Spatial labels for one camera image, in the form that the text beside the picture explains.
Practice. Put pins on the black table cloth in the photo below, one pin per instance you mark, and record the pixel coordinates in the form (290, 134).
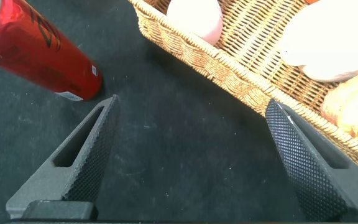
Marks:
(182, 140)

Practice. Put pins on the red soda can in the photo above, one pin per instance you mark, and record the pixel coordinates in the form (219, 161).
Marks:
(36, 53)

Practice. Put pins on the pale pink peach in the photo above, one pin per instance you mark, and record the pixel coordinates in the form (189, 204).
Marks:
(197, 18)

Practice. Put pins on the toy napa cabbage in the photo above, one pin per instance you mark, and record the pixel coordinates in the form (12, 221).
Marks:
(331, 37)

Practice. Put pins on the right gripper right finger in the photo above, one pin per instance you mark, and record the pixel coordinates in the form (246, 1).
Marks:
(309, 174)

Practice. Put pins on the brown bread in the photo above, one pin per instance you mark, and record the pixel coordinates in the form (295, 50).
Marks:
(353, 112)

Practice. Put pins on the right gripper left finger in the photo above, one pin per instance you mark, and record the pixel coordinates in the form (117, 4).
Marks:
(82, 174)

